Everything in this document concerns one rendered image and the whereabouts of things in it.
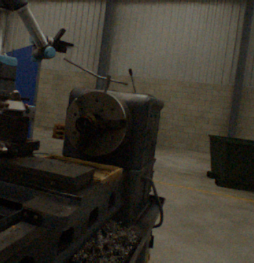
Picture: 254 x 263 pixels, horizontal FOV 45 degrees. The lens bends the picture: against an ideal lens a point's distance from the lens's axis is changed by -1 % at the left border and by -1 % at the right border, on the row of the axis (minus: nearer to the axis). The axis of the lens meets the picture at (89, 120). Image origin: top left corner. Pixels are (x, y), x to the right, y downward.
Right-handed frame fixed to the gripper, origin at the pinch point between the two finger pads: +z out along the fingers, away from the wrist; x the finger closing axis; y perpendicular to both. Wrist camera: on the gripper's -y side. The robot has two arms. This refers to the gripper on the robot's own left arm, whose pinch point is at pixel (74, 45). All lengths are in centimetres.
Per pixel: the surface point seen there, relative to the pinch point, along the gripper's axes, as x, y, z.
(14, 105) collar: 101, 31, -89
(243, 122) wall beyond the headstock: -255, 72, 914
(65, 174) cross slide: 125, 45, -83
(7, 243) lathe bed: 138, 53, -103
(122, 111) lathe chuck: 90, 31, -30
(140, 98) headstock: 85, 24, -13
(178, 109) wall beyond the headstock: -443, 81, 808
